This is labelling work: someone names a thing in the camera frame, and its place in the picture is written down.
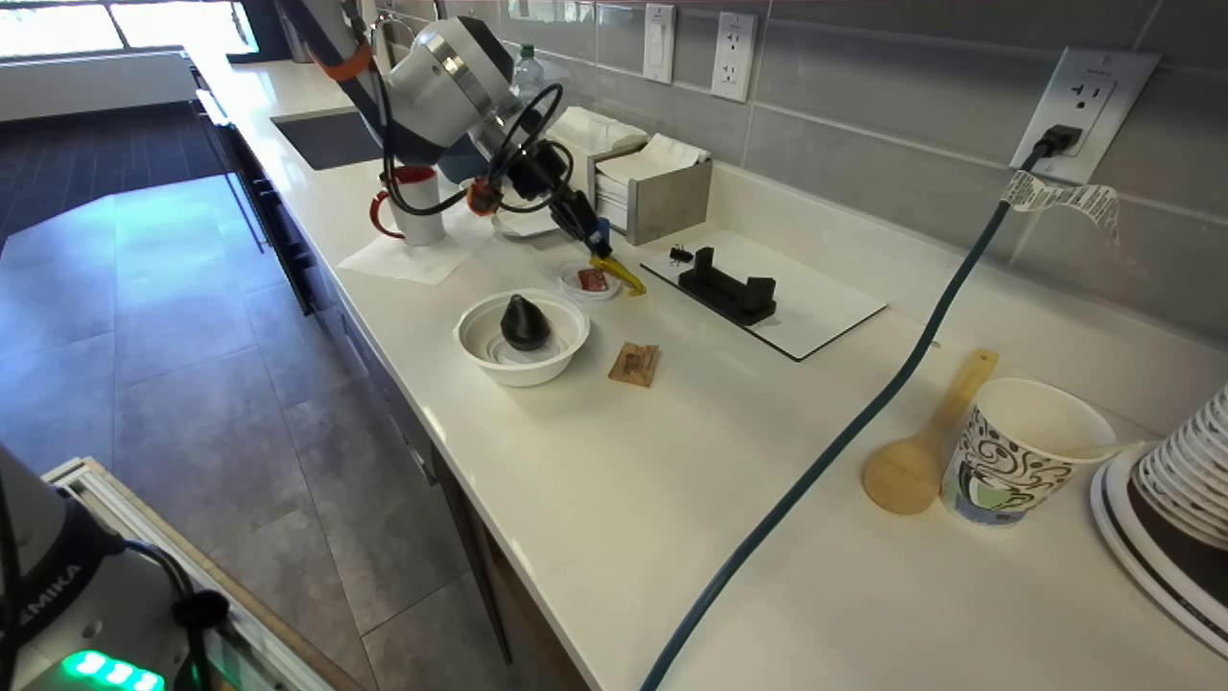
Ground grey robot base green light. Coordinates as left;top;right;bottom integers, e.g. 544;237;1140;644
0;447;173;691

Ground black base cable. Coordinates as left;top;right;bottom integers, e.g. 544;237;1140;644
121;535;240;691

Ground stack of paper cups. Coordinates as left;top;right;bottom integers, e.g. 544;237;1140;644
1129;380;1228;619

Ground small white wall outlet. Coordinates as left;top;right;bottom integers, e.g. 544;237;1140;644
708;6;760;104

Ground brown sachet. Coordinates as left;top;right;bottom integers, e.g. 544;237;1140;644
605;336;666;390

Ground large white wall outlet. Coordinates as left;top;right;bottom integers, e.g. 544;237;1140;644
1011;46;1162;188

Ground black wrist camera orange ring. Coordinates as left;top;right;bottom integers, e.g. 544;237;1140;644
462;156;540;223

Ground dark counter cabinet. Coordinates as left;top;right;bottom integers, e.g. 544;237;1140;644
190;69;595;691

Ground small round white plate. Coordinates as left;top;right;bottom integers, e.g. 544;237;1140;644
562;260;628;308

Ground stack of white plates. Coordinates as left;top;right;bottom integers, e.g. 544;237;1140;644
1088;438;1228;663

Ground metal napkin holder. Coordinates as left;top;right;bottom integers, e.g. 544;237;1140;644
591;132;717;249

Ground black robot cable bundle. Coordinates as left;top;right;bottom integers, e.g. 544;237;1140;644
361;49;572;223

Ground white round bowl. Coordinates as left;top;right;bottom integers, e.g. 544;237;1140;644
454;288;595;390

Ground clear water bottle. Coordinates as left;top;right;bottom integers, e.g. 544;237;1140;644
512;41;553;104

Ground square white plate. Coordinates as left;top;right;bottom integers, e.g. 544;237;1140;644
486;198;572;244

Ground white paper towel stack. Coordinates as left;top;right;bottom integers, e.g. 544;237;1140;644
558;98;653;196

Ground white paper sheet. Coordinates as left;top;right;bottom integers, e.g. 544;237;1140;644
334;228;472;288

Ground black lump object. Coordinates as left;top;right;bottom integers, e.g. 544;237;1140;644
499;293;558;352

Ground black power plug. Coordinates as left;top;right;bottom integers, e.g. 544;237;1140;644
1016;120;1088;173

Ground wooden spoon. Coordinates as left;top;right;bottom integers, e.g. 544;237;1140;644
859;347;1003;518

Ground clear plastic cable tie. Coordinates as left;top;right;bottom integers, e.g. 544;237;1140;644
1003;168;1129;241

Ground black plastic holder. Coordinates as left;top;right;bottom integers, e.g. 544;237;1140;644
674;241;783;326

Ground white mug red handle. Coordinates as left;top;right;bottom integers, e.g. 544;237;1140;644
369;160;448;249

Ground dark kitchen sink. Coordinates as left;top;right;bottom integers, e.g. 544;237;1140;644
268;104;392;173

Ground white rectangular board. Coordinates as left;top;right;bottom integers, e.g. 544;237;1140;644
636;228;892;363

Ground green power cable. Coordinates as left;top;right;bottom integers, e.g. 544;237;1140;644
636;196;1020;691

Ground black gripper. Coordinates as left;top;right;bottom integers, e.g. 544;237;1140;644
507;132;623;266

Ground white metal frame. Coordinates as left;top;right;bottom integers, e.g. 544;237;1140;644
39;454;339;691

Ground white wall switch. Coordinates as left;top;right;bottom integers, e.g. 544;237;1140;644
636;0;680;88

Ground large patterned paper cup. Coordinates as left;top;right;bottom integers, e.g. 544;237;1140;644
942;372;1122;531

